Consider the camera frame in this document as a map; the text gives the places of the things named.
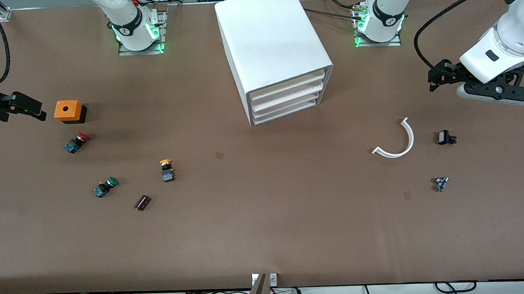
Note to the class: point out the purple capacitor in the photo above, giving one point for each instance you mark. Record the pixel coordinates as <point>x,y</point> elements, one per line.
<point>142,203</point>

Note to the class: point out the small blue component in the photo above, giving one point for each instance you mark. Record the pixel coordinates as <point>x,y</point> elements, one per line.
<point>441,184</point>

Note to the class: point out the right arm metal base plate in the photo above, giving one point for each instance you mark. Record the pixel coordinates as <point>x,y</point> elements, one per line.
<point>159,36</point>

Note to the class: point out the small black component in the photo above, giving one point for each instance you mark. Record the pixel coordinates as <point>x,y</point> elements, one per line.
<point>444,137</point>

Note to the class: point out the red push button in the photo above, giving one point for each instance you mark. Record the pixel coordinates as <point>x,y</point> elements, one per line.
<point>75,143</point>

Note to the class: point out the white curved plastic piece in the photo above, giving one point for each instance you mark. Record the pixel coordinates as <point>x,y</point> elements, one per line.
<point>410,139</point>

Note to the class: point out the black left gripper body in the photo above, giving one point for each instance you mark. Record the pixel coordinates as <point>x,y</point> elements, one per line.
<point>450,74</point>

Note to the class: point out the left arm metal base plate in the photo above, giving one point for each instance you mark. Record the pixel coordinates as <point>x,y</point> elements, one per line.
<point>396,41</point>

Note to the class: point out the yellow push button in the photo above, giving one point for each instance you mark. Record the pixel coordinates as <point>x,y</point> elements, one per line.
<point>168,173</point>

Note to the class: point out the orange button box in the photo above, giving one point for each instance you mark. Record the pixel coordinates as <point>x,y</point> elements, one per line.
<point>67,110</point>

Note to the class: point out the small white bracket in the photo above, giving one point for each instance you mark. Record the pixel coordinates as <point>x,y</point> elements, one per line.
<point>273,279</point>
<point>254,279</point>

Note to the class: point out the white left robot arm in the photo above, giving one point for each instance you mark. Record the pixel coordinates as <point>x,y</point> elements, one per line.
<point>507,35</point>

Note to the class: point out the green push button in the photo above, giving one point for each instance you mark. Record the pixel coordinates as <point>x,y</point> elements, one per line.
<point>105,187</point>

